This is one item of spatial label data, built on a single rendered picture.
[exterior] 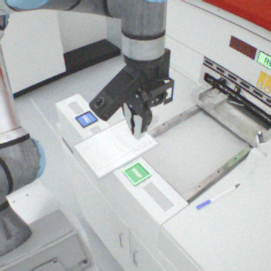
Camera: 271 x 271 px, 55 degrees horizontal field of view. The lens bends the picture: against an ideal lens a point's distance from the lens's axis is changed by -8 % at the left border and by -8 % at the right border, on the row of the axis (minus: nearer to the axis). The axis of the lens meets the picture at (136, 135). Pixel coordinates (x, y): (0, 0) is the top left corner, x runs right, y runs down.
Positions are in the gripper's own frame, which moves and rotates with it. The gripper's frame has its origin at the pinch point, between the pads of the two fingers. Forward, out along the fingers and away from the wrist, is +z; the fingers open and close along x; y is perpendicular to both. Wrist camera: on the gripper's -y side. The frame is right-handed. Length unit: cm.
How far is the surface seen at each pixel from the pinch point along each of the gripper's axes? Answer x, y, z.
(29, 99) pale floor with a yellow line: 181, 14, 110
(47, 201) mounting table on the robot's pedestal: 16.1, -21.7, 28.7
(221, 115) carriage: 7, 45, 23
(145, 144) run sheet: 6.8, 8.6, 14.4
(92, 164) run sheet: 9.4, -7.1, 14.4
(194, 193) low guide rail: -9.6, 14.8, 25.8
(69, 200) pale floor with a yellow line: 65, -5, 111
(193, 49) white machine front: 36, 58, 13
